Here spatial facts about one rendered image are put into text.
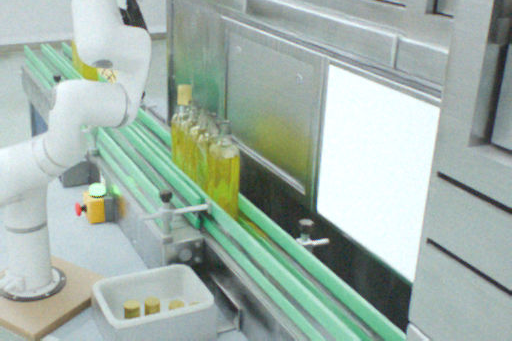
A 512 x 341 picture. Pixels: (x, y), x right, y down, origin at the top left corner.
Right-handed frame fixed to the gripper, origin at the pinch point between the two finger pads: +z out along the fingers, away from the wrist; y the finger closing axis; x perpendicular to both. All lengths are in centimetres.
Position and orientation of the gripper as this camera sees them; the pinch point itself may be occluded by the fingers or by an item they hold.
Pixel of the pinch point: (135, 26)
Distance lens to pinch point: 152.6
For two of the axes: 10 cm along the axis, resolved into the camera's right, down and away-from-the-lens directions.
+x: -8.8, 4.5, -1.8
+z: 3.2, 8.2, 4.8
